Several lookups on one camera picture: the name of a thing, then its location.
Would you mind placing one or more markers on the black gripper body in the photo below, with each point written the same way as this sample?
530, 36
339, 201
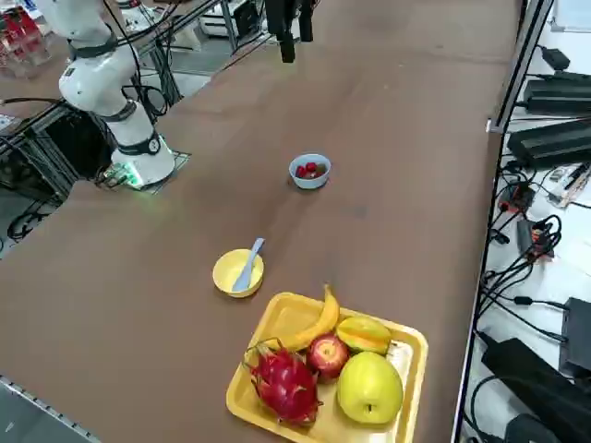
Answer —
281, 9

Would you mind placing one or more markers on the light blue plastic spoon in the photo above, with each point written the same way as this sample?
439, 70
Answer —
243, 277

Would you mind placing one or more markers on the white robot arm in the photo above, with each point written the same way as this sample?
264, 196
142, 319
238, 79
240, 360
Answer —
92, 85

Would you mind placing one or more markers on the light blue bowl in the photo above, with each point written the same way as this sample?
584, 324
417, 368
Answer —
309, 183

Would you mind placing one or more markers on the yellow bowl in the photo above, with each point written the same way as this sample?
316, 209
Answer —
224, 277

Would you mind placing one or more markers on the white box device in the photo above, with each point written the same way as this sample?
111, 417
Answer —
221, 20

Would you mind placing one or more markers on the white plastic object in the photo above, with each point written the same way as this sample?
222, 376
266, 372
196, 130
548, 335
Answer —
187, 37

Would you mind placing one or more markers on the small black power adapter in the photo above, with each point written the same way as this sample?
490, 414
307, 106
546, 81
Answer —
556, 57

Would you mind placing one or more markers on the large black power supply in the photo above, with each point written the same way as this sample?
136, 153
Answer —
558, 94
549, 143

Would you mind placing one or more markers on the clear acrylic shelf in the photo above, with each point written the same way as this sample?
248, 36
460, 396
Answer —
23, 51

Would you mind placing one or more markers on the yellow plastic tray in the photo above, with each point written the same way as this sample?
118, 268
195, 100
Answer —
286, 314

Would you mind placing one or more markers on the red and black device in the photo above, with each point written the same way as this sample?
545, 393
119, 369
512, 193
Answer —
517, 197

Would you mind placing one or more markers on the yellow banana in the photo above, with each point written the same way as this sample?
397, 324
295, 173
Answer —
318, 325

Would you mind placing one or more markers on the yellow-green starfruit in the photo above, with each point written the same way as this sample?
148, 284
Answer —
362, 334

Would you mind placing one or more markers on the printed packet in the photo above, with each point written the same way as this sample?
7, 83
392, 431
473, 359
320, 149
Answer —
570, 182

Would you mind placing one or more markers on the red apple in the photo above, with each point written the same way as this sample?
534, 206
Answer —
328, 355

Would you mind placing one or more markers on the orange and black device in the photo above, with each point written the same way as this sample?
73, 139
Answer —
538, 242

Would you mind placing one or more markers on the pink dragon fruit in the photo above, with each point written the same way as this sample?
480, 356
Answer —
284, 383

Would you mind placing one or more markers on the large yellow-green apple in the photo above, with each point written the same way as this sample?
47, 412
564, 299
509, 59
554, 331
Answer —
369, 387

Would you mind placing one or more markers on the black box device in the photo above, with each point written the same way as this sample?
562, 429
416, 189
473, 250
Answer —
577, 337

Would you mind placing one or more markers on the big black power brick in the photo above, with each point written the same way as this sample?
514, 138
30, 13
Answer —
531, 387

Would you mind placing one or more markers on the aluminium frame post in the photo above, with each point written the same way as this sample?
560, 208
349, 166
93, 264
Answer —
521, 60

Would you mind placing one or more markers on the black aluminium frame rack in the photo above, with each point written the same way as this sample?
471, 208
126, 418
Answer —
27, 147

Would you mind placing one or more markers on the aluminium table edge rail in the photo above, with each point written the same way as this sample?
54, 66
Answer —
480, 281

